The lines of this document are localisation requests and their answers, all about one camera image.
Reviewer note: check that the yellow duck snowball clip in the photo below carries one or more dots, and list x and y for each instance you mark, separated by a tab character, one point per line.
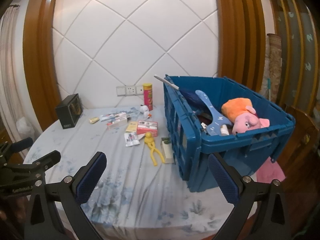
151	146

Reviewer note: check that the wooden chair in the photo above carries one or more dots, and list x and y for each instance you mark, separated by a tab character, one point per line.
303	135

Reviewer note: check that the pink pig plush toy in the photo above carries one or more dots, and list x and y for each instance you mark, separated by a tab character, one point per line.
240	120

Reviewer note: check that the small gold packet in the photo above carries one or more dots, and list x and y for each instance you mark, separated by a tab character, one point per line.
94	120

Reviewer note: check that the small white bottle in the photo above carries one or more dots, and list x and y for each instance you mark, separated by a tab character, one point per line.
224	130

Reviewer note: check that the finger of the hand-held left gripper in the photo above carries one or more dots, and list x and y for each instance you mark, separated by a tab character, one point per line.
23	143
48	158

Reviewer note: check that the white plastic bag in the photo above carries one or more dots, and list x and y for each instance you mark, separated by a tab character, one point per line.
24	126

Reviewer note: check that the white goose plush toy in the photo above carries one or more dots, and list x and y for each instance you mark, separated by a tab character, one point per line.
144	110

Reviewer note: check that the red white medicine box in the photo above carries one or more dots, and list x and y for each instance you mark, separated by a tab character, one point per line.
120	116

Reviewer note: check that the white wall socket panel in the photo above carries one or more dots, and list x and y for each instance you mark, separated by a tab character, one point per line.
128	90

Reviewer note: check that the rolled patterned carpet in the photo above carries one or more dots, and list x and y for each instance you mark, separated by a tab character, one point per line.
271	67

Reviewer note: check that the pink cloth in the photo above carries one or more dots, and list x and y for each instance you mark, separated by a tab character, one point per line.
271	171

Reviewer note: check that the white curtain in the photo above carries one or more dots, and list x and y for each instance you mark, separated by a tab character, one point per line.
10	67

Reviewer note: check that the wooden wall trim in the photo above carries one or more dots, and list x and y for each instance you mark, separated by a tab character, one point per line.
240	42
37	55

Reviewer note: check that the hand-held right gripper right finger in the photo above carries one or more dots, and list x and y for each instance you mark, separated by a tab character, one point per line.
222	180

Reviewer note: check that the black square box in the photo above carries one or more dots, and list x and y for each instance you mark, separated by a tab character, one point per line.
67	115

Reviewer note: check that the blue white medicine packet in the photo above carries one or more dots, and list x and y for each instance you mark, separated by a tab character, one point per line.
107	117

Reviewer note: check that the white blister packet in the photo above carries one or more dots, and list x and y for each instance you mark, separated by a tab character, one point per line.
131	139

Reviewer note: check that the white green long box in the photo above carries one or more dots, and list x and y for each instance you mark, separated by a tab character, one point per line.
167	151

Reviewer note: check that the pink chips can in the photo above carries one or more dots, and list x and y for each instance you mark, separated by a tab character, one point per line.
148	97

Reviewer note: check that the pink white box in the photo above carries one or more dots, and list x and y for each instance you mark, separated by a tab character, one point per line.
147	128

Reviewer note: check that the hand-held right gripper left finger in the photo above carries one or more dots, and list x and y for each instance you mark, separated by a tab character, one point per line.
91	177

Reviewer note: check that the blue plastic crate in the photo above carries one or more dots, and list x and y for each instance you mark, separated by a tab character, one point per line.
225	150

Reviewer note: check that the wooden glass door cabinet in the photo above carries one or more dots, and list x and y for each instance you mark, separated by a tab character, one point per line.
297	42

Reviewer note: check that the yellow card packet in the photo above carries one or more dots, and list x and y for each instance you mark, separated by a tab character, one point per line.
131	127

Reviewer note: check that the blue floral tablecloth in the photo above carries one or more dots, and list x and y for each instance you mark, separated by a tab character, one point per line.
125	180

